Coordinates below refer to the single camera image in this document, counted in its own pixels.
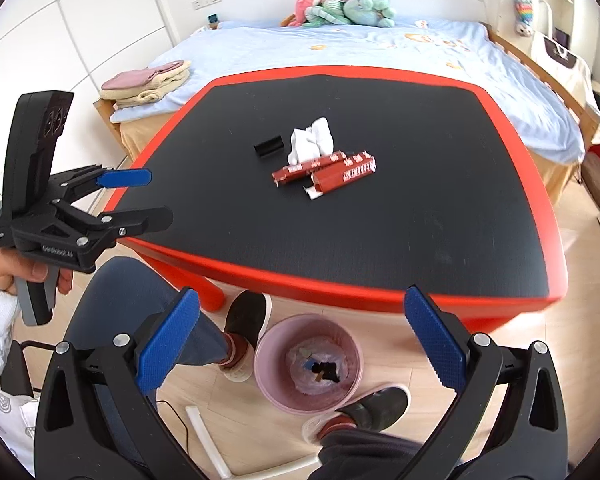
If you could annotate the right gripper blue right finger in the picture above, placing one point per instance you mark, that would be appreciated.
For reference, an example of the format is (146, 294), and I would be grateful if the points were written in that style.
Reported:
(442, 336)

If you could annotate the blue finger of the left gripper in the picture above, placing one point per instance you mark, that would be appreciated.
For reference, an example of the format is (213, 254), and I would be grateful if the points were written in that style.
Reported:
(128, 178)
(137, 221)

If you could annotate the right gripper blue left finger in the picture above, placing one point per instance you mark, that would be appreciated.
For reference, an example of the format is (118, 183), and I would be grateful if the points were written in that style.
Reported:
(161, 339)

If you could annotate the long red carton box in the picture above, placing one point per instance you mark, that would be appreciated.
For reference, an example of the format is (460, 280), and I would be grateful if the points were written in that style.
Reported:
(302, 169)

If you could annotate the white sock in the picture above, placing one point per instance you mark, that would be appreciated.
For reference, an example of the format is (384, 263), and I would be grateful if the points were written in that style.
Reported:
(312, 142)

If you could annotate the short red carton box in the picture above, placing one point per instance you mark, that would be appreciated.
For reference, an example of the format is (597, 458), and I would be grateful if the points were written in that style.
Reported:
(341, 173)

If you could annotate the pink trash bin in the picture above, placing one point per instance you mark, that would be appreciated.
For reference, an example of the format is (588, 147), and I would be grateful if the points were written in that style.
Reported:
(308, 364)

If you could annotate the person's left hand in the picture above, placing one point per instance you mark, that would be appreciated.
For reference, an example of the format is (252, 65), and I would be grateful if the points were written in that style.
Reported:
(13, 266)

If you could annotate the folded towels pile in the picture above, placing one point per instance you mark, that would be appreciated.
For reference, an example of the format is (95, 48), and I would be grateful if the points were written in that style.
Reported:
(145, 86)

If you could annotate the person's left shoe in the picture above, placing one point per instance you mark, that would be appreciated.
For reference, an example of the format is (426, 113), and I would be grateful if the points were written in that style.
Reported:
(245, 324)

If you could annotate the person's shoe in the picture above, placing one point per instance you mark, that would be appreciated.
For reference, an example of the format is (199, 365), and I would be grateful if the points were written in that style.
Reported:
(245, 324)
(374, 411)

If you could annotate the person's right shoe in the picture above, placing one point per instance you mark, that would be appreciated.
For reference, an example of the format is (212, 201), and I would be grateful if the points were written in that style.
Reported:
(374, 411)

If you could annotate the small black plastic block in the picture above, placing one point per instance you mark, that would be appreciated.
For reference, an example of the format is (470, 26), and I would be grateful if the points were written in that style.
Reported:
(269, 147)

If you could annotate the white chair leg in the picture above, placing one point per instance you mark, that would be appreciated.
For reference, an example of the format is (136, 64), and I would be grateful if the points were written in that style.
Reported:
(220, 465)

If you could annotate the red and black table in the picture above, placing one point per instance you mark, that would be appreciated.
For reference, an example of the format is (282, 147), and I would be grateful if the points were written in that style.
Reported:
(455, 205)

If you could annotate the bed with blue sheet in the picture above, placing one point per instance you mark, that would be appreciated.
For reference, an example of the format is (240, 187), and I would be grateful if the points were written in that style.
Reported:
(553, 125)

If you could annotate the green plush toy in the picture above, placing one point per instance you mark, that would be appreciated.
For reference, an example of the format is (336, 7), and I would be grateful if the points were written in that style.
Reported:
(377, 13)

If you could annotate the rainbow plush hanging toy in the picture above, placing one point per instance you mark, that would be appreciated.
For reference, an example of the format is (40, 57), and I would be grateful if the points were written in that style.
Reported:
(524, 18)

